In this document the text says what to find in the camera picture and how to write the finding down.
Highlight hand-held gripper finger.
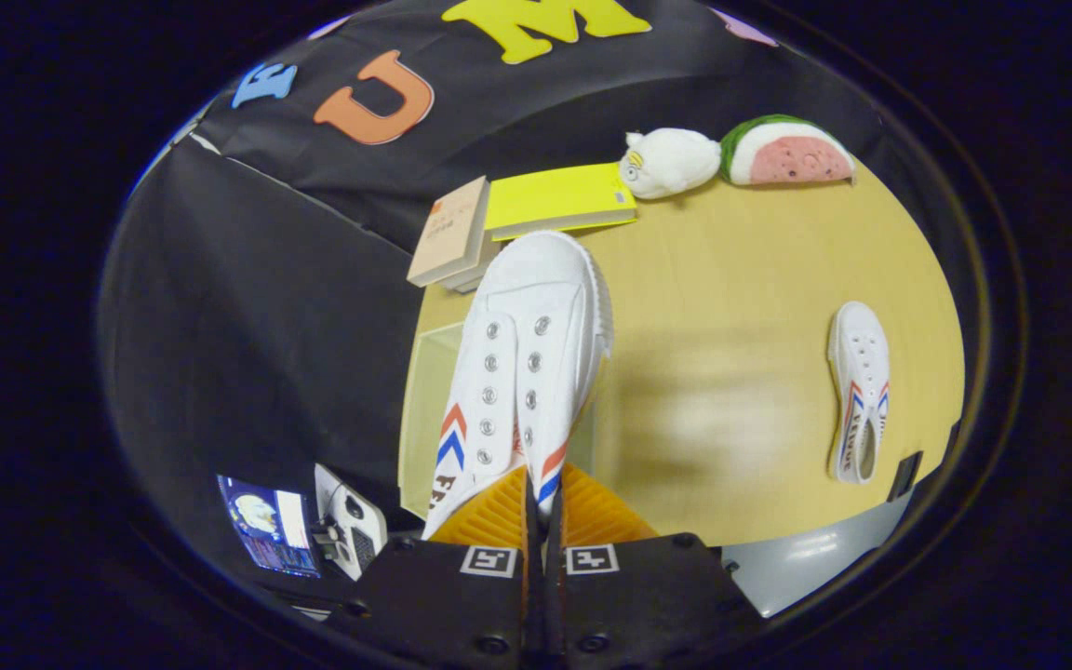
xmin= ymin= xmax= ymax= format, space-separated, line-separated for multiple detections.
xmin=327 ymin=465 xmax=546 ymax=670
xmin=545 ymin=463 xmax=766 ymax=670

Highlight grey-green storage box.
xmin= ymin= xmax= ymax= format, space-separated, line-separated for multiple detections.
xmin=397 ymin=320 xmax=598 ymax=518

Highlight white canvas shoe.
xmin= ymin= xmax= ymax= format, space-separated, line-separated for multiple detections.
xmin=422 ymin=230 xmax=614 ymax=541
xmin=827 ymin=301 xmax=891 ymax=486

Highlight white desktop device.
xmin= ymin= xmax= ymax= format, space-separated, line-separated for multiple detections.
xmin=314 ymin=462 xmax=389 ymax=582

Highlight computer screen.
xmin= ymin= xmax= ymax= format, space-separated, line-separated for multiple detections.
xmin=217 ymin=474 xmax=322 ymax=579

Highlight white paperback book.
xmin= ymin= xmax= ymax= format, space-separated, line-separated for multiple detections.
xmin=448 ymin=231 xmax=502 ymax=295

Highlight yellow book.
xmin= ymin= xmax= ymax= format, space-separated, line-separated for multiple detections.
xmin=484 ymin=162 xmax=638 ymax=242

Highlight white plush toy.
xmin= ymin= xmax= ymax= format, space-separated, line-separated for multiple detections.
xmin=617 ymin=127 xmax=722 ymax=201

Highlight watermelon slice plush toy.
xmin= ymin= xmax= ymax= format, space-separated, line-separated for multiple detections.
xmin=719 ymin=114 xmax=857 ymax=187

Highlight black table edge bracket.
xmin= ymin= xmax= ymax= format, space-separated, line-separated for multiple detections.
xmin=887 ymin=450 xmax=924 ymax=504

